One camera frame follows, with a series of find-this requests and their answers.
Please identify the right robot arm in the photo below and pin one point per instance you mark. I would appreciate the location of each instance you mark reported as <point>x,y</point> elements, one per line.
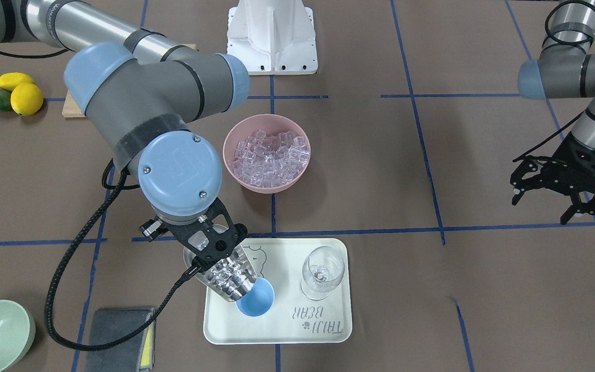
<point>141,90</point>

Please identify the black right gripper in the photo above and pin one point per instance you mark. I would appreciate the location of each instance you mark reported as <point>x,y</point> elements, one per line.
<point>240,231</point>

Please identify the pink bowl of ice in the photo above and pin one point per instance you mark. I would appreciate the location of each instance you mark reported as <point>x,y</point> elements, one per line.
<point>267,153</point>

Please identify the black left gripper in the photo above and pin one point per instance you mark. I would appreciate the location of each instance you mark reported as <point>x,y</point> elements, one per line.
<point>565,166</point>

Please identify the cream bear serving tray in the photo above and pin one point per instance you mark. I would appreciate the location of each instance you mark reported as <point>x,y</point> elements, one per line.
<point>292,318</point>

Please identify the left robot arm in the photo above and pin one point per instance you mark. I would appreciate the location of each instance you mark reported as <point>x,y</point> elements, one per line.
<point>565,68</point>

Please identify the yellow lemon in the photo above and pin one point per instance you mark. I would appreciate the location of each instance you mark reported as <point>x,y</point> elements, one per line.
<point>26,99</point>
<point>9,81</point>

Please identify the yellow lemon front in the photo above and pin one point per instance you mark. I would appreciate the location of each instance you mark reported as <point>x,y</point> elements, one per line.
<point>26,99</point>

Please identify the steel ice scoop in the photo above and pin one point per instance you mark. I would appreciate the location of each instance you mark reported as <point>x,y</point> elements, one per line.
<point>231,278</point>

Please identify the yellow lemon back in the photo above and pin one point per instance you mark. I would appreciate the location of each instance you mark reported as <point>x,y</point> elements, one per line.
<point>9,81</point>

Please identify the blue plastic cup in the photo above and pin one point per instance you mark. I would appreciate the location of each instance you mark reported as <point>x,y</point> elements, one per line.
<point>259,300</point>

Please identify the clear wine glass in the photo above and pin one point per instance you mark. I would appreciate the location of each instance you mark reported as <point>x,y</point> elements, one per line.
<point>322,272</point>

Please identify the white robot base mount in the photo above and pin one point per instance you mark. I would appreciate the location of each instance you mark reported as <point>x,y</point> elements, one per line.
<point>273,37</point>

